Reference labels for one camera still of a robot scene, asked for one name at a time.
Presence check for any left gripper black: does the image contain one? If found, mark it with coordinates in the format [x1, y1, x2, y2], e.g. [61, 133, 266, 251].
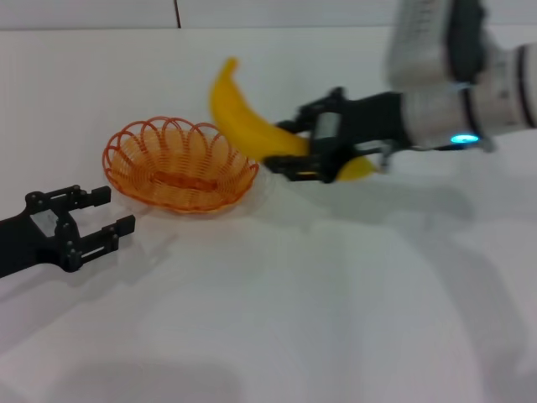
[0, 184, 138, 278]

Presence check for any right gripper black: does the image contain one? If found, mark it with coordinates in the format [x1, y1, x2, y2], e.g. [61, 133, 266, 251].
[263, 86, 410, 182]

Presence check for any yellow banana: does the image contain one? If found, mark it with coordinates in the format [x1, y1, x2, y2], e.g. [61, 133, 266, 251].
[208, 57, 381, 182]

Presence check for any orange wire basket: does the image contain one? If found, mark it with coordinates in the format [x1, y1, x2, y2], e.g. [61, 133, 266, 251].
[102, 116, 260, 215]

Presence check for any right gripper metal connector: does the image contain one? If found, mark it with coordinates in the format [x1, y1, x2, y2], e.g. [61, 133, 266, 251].
[377, 144, 398, 173]

